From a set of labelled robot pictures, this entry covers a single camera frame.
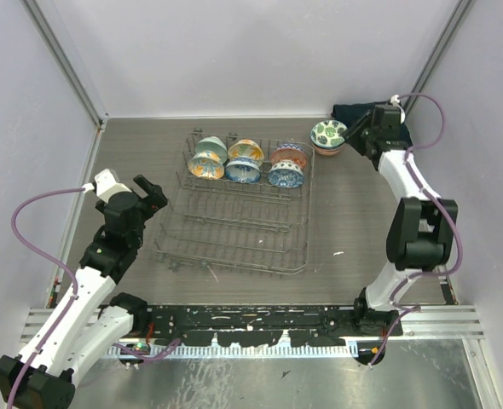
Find green leaf pattern bowl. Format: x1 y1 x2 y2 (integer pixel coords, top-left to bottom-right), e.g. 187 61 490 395
310 119 348 147

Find orange floral bowl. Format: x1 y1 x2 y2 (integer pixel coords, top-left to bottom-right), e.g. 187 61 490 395
316 148 340 157

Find blue floral bowl front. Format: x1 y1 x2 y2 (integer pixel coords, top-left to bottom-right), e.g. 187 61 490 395
314 143 345 150

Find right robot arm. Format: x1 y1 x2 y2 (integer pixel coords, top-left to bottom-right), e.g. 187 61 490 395
345 103 458 336

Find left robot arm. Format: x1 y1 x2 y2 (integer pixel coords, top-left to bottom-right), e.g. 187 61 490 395
0 170 168 408

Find dark blue cloth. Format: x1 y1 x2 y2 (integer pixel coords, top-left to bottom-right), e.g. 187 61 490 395
331 101 413 146

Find yellow blue floral bowl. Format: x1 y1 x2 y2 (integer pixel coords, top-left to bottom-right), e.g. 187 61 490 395
188 150 225 180

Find red blue zigzag bowl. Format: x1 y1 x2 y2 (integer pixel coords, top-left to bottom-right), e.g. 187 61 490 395
270 143 308 169

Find blue white diamond bowl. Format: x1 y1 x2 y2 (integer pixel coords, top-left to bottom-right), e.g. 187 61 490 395
268 160 304 188

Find blue floral bowl middle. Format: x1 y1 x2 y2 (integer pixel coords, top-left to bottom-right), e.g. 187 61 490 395
225 157 261 184

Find yellow bowl with leaves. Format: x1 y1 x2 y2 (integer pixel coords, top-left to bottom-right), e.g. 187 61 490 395
228 139 265 166

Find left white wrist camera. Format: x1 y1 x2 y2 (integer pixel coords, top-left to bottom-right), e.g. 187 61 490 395
83 169 130 204

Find grey wire dish rack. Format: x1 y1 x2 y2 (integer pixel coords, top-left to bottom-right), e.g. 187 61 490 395
154 128 315 275

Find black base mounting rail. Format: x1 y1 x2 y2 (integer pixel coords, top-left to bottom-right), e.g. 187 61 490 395
129 304 396 348

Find white slotted cable duct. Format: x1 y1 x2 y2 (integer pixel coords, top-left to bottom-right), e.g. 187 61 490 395
106 340 359 360

